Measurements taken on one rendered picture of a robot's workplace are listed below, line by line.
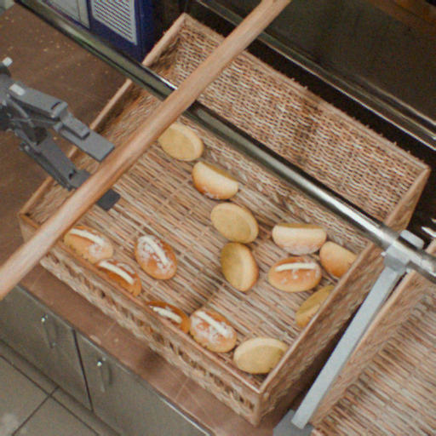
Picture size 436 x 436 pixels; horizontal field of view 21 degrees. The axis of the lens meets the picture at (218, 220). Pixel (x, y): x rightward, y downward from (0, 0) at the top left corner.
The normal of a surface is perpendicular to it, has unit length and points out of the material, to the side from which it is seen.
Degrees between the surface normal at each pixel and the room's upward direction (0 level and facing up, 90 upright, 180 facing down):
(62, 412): 0
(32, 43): 0
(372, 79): 70
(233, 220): 50
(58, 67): 0
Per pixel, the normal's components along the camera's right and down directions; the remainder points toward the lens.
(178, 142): -0.47, 0.22
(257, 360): 0.07, 0.32
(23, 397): 0.00, -0.51
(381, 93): -0.59, 0.45
